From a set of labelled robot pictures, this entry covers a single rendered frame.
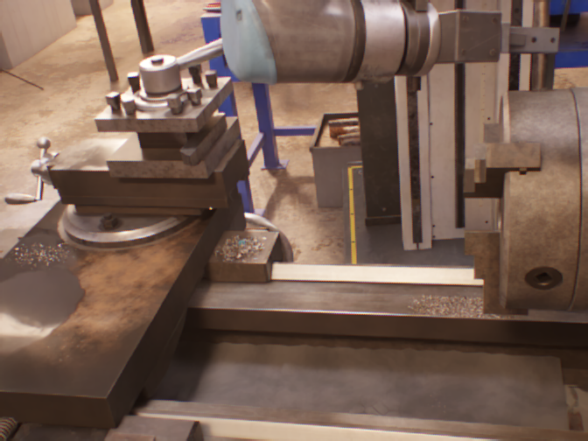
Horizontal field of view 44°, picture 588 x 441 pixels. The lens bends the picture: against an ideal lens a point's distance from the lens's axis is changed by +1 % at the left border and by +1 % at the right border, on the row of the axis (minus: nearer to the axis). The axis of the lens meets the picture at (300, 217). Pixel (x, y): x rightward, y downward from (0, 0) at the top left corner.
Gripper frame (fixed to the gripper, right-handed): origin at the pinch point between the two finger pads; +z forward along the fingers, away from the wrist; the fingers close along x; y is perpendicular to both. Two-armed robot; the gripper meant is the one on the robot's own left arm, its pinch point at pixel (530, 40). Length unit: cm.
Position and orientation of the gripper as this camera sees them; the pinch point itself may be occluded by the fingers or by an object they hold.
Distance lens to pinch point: 85.3
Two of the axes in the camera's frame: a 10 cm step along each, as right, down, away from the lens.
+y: 0.0, 9.8, 1.9
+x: 3.3, 1.8, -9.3
